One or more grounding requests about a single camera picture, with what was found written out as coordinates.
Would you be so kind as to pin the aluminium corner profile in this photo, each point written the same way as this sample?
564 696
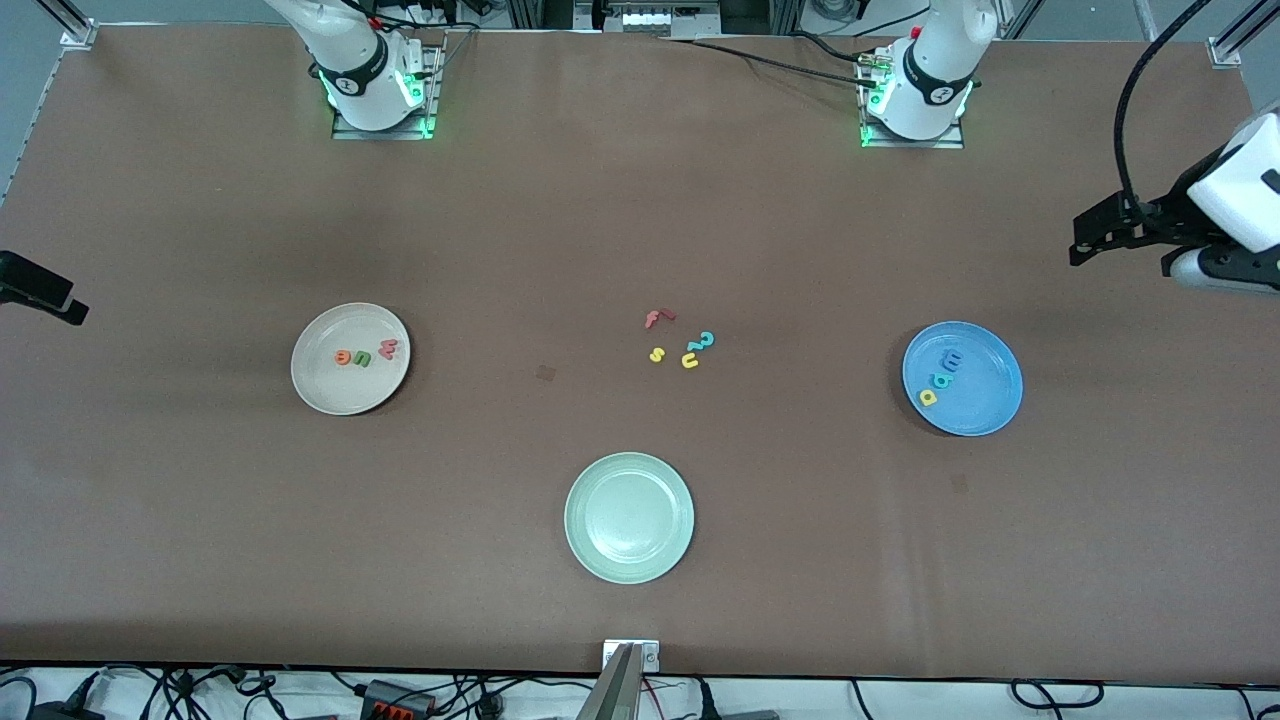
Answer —
1225 50
75 30

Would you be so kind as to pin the aluminium camera mount post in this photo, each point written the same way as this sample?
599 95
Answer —
620 690

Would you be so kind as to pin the black power adapter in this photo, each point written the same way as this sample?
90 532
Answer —
60 712

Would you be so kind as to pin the black red power strip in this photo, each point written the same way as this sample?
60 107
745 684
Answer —
395 698

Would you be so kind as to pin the beige brown plate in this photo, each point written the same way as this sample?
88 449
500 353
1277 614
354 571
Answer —
350 385

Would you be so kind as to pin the red foam letter w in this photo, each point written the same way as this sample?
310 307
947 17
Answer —
387 350

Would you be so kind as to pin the blue foam letter m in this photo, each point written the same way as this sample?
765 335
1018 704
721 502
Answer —
952 360

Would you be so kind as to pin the pale green plate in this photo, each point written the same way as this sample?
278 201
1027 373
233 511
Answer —
629 518

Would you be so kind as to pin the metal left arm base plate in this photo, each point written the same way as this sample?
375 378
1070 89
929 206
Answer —
940 143

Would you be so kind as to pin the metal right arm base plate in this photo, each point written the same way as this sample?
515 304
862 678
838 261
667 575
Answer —
345 132

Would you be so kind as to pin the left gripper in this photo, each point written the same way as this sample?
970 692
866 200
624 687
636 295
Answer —
1166 214

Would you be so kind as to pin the blue plate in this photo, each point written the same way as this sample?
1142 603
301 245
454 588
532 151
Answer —
985 400

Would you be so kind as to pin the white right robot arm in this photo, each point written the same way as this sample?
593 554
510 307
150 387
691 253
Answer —
350 60

